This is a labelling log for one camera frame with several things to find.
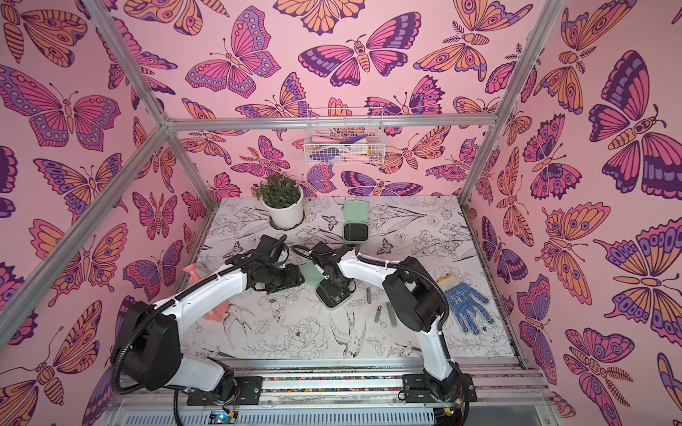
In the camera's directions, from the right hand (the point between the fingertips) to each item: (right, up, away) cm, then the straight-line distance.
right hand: (336, 285), depth 94 cm
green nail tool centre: (+11, -3, -2) cm, 12 cm away
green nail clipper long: (+19, -8, -6) cm, 21 cm away
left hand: (-11, +3, -7) cm, 14 cm away
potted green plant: (-21, +32, +6) cm, 39 cm away
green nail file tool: (+14, -8, -6) cm, 17 cm away
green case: (+8, +21, +16) cm, 28 cm away
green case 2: (-4, 0, -13) cm, 13 cm away
